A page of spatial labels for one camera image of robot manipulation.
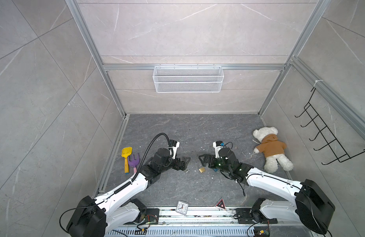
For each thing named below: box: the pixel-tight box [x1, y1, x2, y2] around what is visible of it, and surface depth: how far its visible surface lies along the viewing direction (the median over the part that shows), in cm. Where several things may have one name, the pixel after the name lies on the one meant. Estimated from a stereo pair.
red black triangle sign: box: [216, 198, 226, 210], surface depth 78 cm
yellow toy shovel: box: [121, 146, 133, 174], surface depth 97 cm
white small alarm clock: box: [175, 200, 189, 216], surface depth 76 cm
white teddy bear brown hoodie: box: [252, 126, 294, 174], surface depth 95 cm
